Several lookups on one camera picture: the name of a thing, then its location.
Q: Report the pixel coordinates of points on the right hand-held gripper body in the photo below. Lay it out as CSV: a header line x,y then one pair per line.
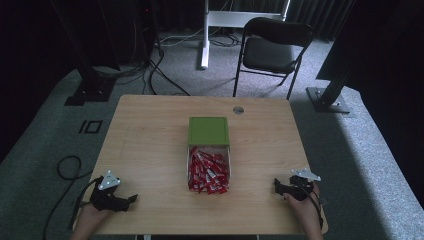
x,y
299,186

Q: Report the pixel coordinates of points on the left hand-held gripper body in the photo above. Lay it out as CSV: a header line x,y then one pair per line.
x,y
107,199

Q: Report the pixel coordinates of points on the person's left hand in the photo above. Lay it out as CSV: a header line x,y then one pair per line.
x,y
89,222

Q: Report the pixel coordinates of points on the person's right hand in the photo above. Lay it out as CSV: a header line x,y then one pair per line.
x,y
306,216

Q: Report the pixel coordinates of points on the clear box of red packets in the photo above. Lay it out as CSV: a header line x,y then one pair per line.
x,y
228,160

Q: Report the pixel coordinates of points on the pile of red packets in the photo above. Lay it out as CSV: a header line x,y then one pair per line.
x,y
208,173

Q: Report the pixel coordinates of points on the grey table grommet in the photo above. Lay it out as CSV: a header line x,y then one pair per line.
x,y
238,110

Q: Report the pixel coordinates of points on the green box lid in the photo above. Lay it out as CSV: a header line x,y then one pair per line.
x,y
208,130

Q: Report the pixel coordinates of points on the black metal stand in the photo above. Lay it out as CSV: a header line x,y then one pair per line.
x,y
91,83
330,96

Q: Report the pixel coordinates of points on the black folding chair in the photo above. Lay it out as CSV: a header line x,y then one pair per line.
x,y
270,50

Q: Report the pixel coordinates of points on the dark curtain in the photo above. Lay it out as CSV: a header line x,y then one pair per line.
x,y
320,16

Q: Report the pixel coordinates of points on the white desk frame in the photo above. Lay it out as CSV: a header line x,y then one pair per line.
x,y
213,20

